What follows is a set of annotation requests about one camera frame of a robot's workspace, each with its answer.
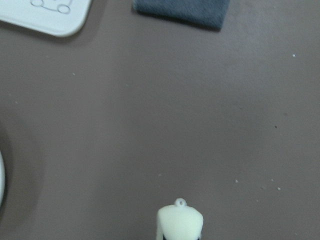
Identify cream rabbit tray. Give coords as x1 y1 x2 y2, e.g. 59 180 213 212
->
0 0 92 38

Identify grey folded cloth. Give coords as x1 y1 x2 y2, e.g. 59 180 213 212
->
132 0 230 31

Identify cream round plate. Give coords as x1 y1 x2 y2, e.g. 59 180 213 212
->
0 153 6 205

